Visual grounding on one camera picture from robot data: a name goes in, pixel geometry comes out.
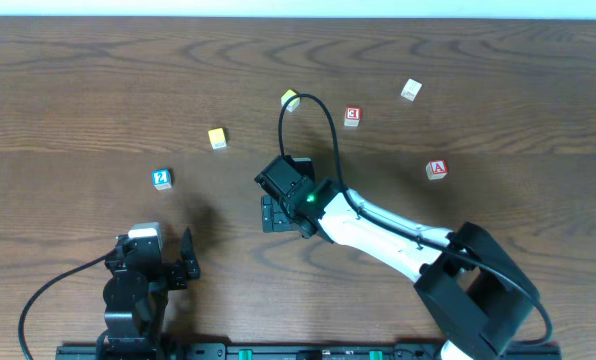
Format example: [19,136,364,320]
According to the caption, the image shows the blue number 2 block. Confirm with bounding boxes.
[152,168,173,191]

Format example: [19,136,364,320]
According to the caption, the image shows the red letter A block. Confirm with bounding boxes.
[425,160,448,180]

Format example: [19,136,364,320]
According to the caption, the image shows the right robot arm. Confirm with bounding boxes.
[255,156,539,359]

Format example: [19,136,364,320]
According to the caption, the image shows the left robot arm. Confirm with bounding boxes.
[94,222,201,360]

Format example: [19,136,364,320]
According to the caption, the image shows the yellow block left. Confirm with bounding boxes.
[208,128,227,150]

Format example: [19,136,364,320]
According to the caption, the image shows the yellow block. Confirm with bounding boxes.
[281,89,300,112]
[208,128,227,150]

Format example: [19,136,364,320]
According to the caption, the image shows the yellow block far centre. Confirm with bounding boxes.
[281,89,300,112]

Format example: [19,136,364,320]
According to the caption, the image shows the red letter E block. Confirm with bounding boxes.
[344,106,362,127]

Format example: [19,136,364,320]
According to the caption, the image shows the white wooden block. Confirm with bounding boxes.
[400,79,422,102]

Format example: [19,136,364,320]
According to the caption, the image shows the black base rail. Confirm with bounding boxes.
[55,341,562,360]

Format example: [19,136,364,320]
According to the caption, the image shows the left black cable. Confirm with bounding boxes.
[17,248,120,360]

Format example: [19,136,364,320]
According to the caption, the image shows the black cable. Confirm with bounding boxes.
[17,248,120,360]
[277,92,554,346]

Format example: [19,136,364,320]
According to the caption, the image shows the right black cable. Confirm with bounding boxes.
[277,92,554,346]

